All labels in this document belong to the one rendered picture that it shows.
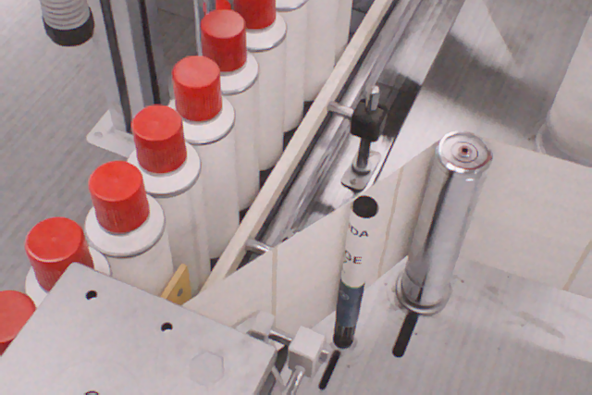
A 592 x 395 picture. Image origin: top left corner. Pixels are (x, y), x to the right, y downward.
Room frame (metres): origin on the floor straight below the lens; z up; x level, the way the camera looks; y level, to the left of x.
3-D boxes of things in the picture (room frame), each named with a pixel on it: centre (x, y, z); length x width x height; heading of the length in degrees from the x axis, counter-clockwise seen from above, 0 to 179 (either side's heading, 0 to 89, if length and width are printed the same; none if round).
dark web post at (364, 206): (0.31, -0.05, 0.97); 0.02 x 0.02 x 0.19
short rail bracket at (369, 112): (0.53, -0.07, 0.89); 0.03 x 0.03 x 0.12; 68
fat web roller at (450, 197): (0.35, -0.11, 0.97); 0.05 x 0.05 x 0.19
